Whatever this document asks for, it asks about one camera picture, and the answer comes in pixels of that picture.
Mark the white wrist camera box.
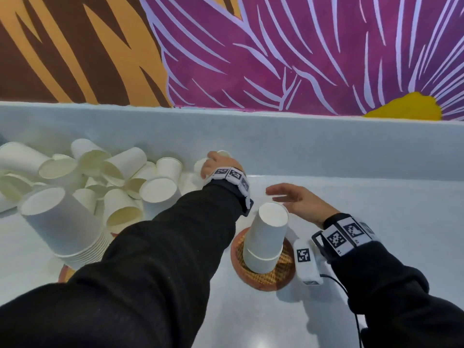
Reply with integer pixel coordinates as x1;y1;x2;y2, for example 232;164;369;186
292;238;324;286

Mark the person's left hand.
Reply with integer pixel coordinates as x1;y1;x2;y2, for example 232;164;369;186
200;151;244;180

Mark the white marker wristband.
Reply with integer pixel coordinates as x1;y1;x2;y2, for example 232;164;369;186
311;215;379;263
203;166;254;217

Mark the black cable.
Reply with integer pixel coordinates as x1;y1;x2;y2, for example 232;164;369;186
319;273;363;348

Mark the person's right hand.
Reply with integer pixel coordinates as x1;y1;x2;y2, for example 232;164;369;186
265;183;341;229

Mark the single white paper cup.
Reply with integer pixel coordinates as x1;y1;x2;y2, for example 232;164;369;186
193;150;232;189

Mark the nested stack of paper cups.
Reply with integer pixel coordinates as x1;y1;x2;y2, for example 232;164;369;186
243;202;290;275
18;186;114;271

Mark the person's left forearm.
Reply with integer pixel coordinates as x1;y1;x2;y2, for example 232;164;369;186
0;179;246;348

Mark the pile of paper cups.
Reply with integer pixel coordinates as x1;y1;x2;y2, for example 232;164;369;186
0;138;184;234

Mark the round woven coaster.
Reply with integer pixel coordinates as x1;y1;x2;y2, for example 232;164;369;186
230;227;296;292
58;263;79;284

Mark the person's right forearm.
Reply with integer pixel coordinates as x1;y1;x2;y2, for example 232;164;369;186
324;213;464;348

